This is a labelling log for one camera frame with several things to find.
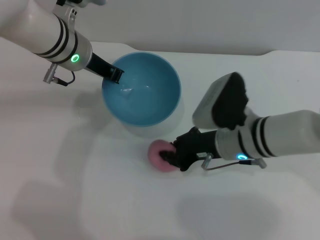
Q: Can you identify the pink toy peach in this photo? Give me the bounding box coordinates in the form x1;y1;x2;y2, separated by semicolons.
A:
147;139;181;174

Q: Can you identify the arm connector cable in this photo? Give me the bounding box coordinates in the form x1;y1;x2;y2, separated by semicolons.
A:
43;63;77;87
200;152;268;172

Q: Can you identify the blue bowl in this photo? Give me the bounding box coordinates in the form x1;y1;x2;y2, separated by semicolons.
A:
100;51;182;129

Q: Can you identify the left arm connector cable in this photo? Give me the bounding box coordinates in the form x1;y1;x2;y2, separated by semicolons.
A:
43;63;77;87

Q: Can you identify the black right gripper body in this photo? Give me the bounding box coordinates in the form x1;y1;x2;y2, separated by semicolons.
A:
173;126;219;173

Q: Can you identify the right arm connector cable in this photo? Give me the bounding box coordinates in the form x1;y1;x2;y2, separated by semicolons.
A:
200;152;268;172

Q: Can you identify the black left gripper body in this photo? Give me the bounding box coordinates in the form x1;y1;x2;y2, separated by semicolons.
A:
85;52;115;80

